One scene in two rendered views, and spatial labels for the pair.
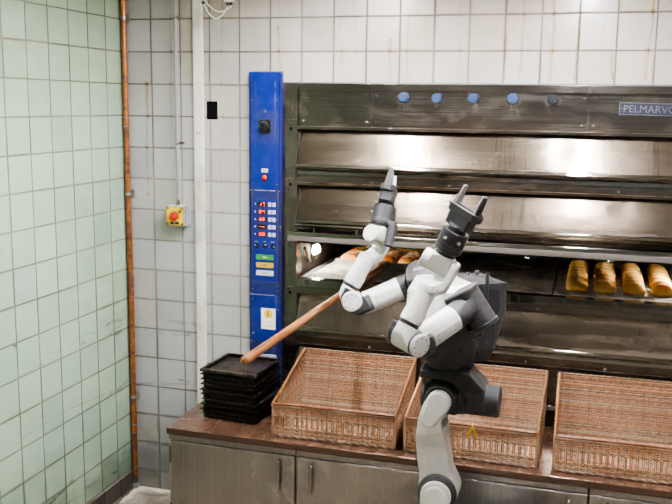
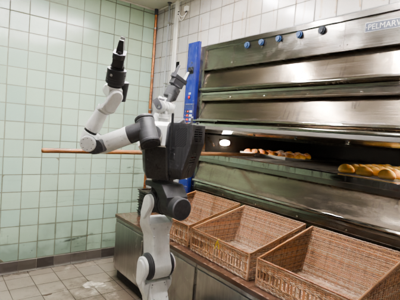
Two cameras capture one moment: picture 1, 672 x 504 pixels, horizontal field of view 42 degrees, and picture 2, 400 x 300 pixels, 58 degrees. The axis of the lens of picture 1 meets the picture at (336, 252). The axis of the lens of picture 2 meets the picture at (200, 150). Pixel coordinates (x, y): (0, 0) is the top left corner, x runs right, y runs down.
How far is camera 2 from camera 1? 243 cm
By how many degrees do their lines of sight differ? 37
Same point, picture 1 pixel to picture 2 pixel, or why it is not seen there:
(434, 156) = (257, 77)
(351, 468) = not seen: hidden behind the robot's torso
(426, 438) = (143, 226)
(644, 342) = (375, 212)
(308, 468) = not seen: hidden behind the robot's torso
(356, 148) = (225, 78)
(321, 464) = not seen: hidden behind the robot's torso
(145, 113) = (158, 71)
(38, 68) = (90, 40)
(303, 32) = (210, 18)
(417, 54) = (253, 18)
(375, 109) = (235, 55)
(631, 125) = (373, 38)
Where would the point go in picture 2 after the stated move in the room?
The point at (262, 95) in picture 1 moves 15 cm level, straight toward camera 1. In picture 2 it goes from (191, 54) to (182, 50)
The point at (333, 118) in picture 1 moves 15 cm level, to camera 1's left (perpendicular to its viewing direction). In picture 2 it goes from (218, 62) to (204, 63)
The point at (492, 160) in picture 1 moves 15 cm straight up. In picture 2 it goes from (285, 76) to (287, 53)
